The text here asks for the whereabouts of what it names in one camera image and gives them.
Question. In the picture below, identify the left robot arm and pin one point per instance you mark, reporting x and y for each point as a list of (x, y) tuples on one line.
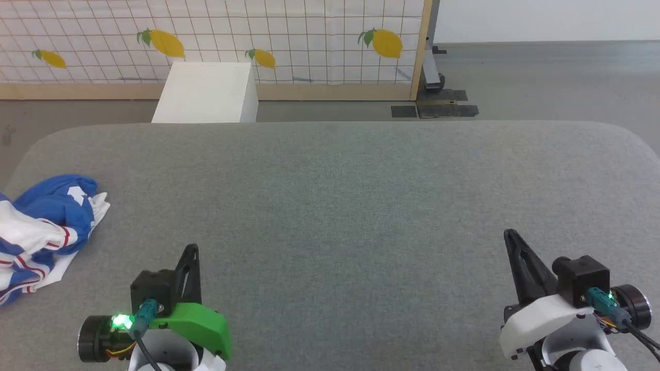
[(170, 355)]

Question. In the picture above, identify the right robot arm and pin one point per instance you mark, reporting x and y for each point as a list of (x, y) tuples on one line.
[(582, 350)]

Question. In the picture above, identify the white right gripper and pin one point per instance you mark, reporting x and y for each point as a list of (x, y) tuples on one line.
[(541, 317)]

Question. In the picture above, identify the lemon print tiled panel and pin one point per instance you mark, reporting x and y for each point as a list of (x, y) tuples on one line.
[(309, 31)]

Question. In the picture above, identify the white cloth garment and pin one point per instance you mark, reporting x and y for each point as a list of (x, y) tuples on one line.
[(23, 234)]

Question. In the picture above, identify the white box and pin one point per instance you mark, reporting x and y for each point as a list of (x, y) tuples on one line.
[(206, 93)]

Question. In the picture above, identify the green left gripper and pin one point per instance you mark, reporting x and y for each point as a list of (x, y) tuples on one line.
[(198, 322)]

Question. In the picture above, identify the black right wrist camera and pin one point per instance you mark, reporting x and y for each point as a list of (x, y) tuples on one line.
[(580, 278)]

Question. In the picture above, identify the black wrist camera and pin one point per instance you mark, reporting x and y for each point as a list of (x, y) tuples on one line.
[(152, 288), (580, 278)]

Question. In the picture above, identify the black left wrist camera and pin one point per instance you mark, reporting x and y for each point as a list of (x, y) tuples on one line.
[(152, 288)]

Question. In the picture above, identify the white partition board on stand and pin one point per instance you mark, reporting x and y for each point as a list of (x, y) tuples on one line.
[(430, 72)]

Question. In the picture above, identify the blue cloth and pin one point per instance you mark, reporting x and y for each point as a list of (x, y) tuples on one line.
[(51, 206)]

